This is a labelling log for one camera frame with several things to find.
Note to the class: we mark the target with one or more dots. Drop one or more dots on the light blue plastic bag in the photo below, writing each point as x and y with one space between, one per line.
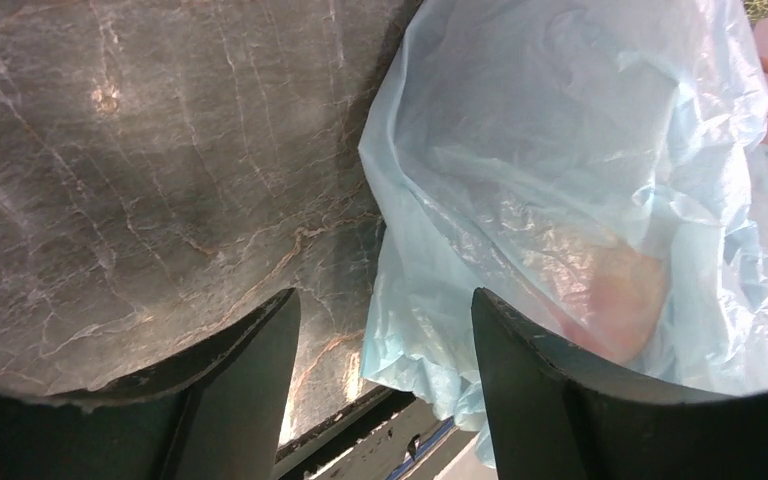
511 138

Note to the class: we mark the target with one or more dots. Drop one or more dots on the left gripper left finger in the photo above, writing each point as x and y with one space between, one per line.
211 411

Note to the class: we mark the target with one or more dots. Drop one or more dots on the pink fake peach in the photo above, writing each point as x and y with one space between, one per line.
619 305

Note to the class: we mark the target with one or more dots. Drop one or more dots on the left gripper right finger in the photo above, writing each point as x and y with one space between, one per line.
558 411

